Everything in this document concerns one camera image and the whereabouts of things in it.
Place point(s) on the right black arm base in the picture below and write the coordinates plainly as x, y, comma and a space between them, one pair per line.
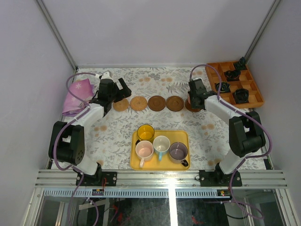
214, 178

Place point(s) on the black part compartment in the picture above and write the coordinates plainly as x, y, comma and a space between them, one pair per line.
240, 64
232, 75
241, 96

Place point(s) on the black part with yellow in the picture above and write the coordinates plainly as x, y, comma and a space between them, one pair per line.
225, 87

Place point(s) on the orange compartment tray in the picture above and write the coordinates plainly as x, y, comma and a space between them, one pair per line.
238, 86

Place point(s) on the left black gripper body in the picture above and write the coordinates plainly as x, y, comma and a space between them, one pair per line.
118, 92

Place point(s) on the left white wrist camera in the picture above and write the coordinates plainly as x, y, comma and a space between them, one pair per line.
107, 75

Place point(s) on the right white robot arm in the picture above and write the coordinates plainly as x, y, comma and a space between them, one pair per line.
245, 134

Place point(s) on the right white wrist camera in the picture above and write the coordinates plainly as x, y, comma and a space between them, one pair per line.
196, 78

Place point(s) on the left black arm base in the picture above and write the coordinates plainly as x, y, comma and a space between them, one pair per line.
99, 179

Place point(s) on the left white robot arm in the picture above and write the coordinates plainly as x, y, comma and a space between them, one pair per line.
67, 144

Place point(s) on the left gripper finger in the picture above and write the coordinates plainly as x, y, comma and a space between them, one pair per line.
125, 91
119, 96

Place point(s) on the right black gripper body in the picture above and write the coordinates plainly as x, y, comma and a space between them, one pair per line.
193, 103

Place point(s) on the floral tablecloth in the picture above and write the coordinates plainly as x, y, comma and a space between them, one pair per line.
109, 139

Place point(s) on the black part top compartment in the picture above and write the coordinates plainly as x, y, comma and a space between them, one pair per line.
240, 64

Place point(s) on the black part lower compartment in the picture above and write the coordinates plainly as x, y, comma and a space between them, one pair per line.
241, 96

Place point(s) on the amber glass cup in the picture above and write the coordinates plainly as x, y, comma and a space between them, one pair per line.
146, 132

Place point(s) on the purple mug black handle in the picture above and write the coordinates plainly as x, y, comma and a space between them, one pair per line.
178, 153

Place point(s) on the woven rattan coaster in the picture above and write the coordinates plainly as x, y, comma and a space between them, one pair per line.
121, 105
138, 103

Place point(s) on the brown wooden coaster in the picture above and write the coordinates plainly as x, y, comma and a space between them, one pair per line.
196, 110
156, 103
175, 103

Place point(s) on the pink mug white handle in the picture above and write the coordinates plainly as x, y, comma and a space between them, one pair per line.
145, 151

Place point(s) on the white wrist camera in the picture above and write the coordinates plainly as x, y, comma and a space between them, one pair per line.
196, 78
107, 75

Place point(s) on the white mug blue handle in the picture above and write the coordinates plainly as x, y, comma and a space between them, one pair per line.
161, 145

